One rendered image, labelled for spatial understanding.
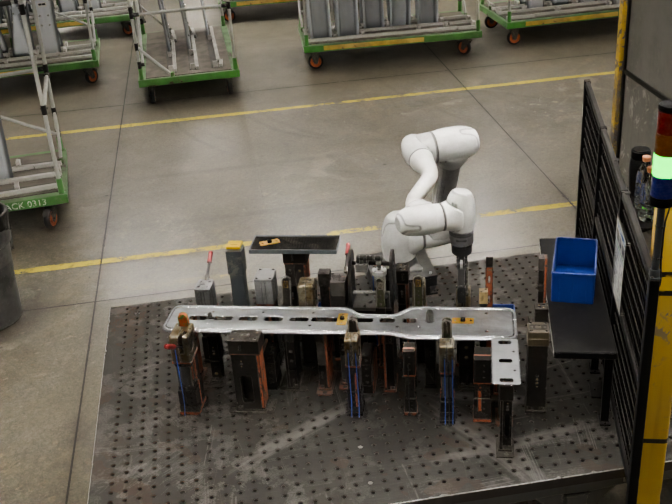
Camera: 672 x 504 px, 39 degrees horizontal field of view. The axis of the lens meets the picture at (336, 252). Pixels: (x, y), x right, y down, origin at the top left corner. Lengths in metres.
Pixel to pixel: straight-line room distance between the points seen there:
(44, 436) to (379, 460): 2.15
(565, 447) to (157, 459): 1.48
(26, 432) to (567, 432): 2.79
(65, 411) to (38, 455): 0.35
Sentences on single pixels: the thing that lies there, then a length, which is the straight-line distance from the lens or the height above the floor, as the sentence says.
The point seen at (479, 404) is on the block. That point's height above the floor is 0.78.
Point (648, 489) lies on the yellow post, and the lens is 3.53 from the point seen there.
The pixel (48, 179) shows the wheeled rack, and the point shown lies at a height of 0.28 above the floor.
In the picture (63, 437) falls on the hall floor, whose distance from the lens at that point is 5.09.
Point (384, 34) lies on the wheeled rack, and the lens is 10.46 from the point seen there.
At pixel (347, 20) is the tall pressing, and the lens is 10.49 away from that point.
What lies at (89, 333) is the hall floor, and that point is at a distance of 5.90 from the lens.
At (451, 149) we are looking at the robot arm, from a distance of 3.94.
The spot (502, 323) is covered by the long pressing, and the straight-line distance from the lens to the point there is 3.70.
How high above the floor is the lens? 2.94
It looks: 27 degrees down
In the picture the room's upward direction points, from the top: 4 degrees counter-clockwise
